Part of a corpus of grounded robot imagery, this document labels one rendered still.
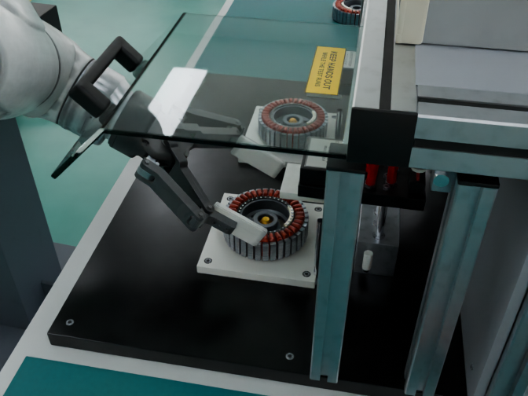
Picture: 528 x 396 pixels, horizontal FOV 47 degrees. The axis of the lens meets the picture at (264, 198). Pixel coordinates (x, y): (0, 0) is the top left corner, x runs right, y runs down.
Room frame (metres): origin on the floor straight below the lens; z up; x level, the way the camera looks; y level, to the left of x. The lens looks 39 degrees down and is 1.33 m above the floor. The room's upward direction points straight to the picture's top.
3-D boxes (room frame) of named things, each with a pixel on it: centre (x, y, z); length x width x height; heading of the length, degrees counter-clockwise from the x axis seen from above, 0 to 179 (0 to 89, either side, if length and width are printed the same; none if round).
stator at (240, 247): (0.60, 0.00, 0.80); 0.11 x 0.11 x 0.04
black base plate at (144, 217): (0.71, -0.04, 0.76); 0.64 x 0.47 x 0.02; 169
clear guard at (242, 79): (0.52, 0.01, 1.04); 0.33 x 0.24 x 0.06; 79
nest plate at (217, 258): (0.60, 0.00, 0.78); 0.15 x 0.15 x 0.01; 79
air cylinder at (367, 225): (0.57, -0.14, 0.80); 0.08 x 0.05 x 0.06; 169
